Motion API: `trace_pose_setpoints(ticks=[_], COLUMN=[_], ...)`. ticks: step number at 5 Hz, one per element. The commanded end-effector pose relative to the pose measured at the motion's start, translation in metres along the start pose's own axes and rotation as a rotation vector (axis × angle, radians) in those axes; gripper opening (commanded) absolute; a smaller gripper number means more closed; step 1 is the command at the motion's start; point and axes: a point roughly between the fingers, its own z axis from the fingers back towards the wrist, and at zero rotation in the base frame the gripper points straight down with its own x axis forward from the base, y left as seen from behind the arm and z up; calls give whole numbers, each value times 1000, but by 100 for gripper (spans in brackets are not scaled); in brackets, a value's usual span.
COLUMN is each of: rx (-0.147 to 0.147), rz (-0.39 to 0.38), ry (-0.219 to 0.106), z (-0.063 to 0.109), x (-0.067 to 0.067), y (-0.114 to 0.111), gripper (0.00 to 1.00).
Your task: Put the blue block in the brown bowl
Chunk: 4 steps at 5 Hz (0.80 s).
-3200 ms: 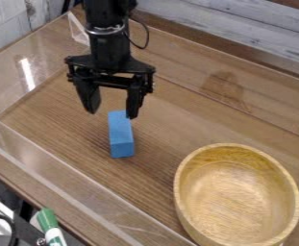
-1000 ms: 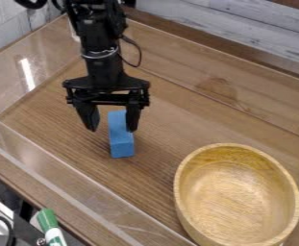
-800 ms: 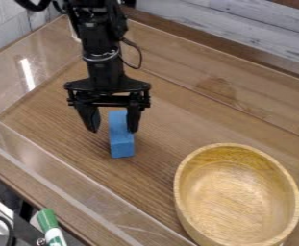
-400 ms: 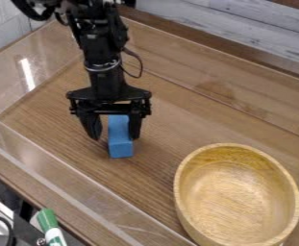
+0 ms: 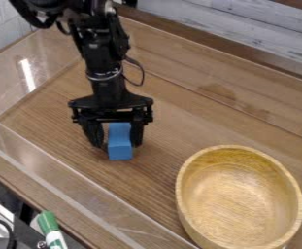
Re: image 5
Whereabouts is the brown wooden bowl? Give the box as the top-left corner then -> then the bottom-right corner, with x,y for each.
176,145 -> 302,249

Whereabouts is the blue rectangular block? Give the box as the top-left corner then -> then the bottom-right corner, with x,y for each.
108,123 -> 132,160

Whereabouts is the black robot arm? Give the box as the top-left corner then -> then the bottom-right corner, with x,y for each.
8,0 -> 153,148

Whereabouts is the black cable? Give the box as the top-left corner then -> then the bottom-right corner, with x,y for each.
122,55 -> 146,88

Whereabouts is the green white marker pen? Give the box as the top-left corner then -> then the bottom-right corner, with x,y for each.
36,210 -> 69,249

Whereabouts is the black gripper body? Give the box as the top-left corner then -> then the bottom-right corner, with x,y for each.
68,76 -> 153,125

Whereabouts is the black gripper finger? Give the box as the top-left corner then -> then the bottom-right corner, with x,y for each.
80,119 -> 104,148
129,121 -> 144,147

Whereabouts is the clear acrylic tray wall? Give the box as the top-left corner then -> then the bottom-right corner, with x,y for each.
0,124 -> 198,249

